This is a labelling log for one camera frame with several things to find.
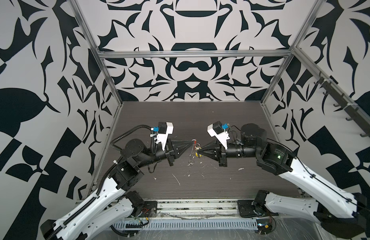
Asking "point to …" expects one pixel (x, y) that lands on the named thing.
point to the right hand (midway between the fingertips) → (200, 152)
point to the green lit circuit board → (264, 227)
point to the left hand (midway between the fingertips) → (192, 139)
